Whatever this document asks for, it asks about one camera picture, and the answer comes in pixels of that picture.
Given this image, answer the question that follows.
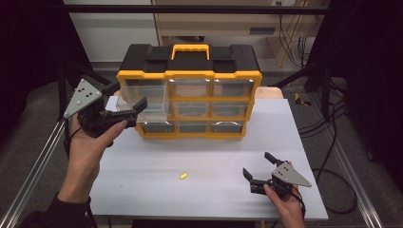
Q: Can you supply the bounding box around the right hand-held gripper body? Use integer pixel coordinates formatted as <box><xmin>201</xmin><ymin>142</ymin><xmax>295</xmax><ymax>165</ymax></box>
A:
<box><xmin>250</xmin><ymin>161</ymin><xmax>313</xmax><ymax>202</ymax></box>

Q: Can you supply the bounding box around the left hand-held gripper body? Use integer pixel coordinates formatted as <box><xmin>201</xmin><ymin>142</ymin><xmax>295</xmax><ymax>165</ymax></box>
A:
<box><xmin>63</xmin><ymin>78</ymin><xmax>138</xmax><ymax>139</ymax></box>

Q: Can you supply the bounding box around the clear plastic drawer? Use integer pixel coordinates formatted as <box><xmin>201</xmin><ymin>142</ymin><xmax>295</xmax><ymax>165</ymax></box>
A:
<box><xmin>115</xmin><ymin>79</ymin><xmax>172</xmax><ymax>123</ymax></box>

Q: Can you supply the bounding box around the yellow black drawer organizer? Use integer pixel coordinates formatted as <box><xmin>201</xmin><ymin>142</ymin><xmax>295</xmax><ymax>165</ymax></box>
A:
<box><xmin>116</xmin><ymin>43</ymin><xmax>263</xmax><ymax>140</ymax></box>

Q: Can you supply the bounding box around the person's right hand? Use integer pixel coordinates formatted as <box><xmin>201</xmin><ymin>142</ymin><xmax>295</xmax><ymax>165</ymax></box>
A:
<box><xmin>264</xmin><ymin>184</ymin><xmax>306</xmax><ymax>221</ymax></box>

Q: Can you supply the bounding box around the person's left hand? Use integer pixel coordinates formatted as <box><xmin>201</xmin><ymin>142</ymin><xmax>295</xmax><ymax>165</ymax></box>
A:
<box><xmin>66</xmin><ymin>115</ymin><xmax>128</xmax><ymax>181</ymax></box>

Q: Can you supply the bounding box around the black metal stand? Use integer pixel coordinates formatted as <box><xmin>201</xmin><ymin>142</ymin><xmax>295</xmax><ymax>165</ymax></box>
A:
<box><xmin>270</xmin><ymin>61</ymin><xmax>334</xmax><ymax>120</ymax></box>
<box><xmin>56</xmin><ymin>58</ymin><xmax>112</xmax><ymax>122</ymax></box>

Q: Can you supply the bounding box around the yellow black floor tape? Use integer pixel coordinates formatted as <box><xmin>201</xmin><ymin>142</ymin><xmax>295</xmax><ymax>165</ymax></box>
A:
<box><xmin>294</xmin><ymin>92</ymin><xmax>312</xmax><ymax>106</ymax></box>

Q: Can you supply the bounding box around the wooden board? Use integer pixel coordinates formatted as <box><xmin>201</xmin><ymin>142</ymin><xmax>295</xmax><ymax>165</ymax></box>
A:
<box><xmin>255</xmin><ymin>86</ymin><xmax>284</xmax><ymax>100</ymax></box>

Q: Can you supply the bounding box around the black curtain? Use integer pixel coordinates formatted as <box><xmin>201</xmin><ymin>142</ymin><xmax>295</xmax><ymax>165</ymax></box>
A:
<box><xmin>0</xmin><ymin>0</ymin><xmax>93</xmax><ymax>143</ymax></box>
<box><xmin>308</xmin><ymin>0</ymin><xmax>403</xmax><ymax>191</ymax></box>

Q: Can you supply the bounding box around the set of clear drawers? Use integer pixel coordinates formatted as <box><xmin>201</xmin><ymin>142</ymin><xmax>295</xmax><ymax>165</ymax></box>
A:
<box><xmin>141</xmin><ymin>78</ymin><xmax>256</xmax><ymax>134</ymax></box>

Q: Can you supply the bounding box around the wooden cabinet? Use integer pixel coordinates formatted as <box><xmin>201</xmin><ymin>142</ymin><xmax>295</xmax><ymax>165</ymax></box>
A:
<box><xmin>151</xmin><ymin>0</ymin><xmax>317</xmax><ymax>68</ymax></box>

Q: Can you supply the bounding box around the grey cabinet vent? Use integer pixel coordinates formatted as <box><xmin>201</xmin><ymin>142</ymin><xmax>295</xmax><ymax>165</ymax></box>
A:
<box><xmin>249</xmin><ymin>27</ymin><xmax>277</xmax><ymax>35</ymax></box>

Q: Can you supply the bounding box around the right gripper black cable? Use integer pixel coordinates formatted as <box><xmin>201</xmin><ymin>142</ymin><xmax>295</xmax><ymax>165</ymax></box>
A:
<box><xmin>290</xmin><ymin>185</ymin><xmax>307</xmax><ymax>219</ymax></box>

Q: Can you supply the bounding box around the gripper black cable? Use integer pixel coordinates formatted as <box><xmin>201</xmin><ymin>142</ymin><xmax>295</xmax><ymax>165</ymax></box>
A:
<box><xmin>290</xmin><ymin>185</ymin><xmax>307</xmax><ymax>219</ymax></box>
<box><xmin>64</xmin><ymin>118</ymin><xmax>84</xmax><ymax>158</ymax></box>

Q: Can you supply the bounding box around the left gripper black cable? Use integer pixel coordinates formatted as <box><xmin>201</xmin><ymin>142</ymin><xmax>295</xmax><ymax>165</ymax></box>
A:
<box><xmin>64</xmin><ymin>118</ymin><xmax>84</xmax><ymax>158</ymax></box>

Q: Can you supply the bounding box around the bundle of floor cables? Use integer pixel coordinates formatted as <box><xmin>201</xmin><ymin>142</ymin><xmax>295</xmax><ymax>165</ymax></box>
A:
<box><xmin>297</xmin><ymin>80</ymin><xmax>350</xmax><ymax>137</ymax></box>

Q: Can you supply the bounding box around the looped black floor cable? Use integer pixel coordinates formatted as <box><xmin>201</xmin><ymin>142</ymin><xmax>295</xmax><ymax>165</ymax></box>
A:
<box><xmin>312</xmin><ymin>104</ymin><xmax>359</xmax><ymax>216</ymax></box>

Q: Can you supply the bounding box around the aluminium frame rail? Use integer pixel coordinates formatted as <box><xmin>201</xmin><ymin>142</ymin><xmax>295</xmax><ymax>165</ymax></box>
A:
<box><xmin>329</xmin><ymin>126</ymin><xmax>386</xmax><ymax>228</ymax></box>
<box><xmin>0</xmin><ymin>119</ymin><xmax>66</xmax><ymax>228</ymax></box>

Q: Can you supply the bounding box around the black frame bar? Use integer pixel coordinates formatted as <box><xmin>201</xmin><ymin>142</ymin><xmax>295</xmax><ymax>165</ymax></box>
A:
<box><xmin>63</xmin><ymin>4</ymin><xmax>331</xmax><ymax>14</ymax></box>

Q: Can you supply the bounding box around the bundle of hanging cables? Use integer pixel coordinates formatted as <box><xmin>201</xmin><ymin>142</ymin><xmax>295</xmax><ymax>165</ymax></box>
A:
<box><xmin>278</xmin><ymin>12</ymin><xmax>317</xmax><ymax>68</ymax></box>

